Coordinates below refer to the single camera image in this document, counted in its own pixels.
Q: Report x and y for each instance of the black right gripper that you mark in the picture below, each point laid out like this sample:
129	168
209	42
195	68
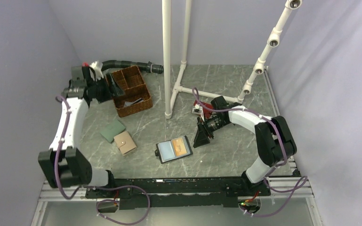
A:
201	137

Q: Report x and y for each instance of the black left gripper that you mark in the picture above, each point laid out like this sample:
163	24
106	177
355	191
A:
114	90

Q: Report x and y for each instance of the white card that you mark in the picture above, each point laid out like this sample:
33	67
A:
127	104

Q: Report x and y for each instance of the gold VIP card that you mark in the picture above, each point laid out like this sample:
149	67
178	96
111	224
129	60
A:
179	146

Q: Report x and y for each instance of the black leather card holder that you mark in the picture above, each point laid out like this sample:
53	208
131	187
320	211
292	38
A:
173	149

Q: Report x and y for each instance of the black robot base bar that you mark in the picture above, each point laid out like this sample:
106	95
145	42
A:
179	192

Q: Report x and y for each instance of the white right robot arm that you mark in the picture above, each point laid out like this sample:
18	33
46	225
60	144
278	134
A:
274	141

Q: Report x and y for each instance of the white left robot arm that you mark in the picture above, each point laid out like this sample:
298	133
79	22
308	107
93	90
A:
63	164

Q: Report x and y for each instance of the red leather card holder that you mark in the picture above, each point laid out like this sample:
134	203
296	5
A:
205	112

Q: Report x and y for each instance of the beige snap card holder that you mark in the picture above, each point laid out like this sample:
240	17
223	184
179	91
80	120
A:
124	143

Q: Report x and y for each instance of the brown wicker basket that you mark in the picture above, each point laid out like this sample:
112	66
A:
131	81

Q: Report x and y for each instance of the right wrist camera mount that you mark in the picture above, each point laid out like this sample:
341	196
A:
196	109

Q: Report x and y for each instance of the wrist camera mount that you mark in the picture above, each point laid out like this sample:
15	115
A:
96	69
196	109

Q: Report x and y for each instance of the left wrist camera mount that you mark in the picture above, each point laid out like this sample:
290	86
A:
96	69

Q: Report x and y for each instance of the white PVC pipe frame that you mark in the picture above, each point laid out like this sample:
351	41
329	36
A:
171	91

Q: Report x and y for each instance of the aluminium table edge rail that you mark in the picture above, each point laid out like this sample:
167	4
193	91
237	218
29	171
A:
280	122

